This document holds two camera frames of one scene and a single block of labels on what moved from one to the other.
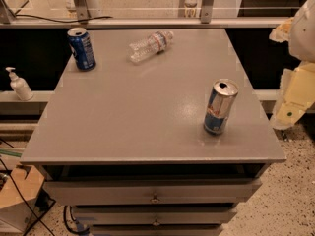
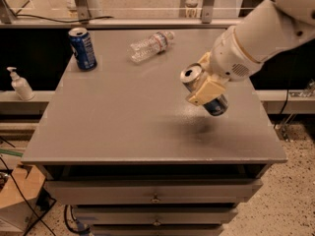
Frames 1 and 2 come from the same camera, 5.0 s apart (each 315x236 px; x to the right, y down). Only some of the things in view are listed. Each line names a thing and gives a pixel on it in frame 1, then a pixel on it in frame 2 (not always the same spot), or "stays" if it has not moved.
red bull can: [223, 92] to [191, 75]
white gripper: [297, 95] to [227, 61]
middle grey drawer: [156, 216] stays
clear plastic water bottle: [150, 47] stays
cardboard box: [19, 196] stays
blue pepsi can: [82, 48] stays
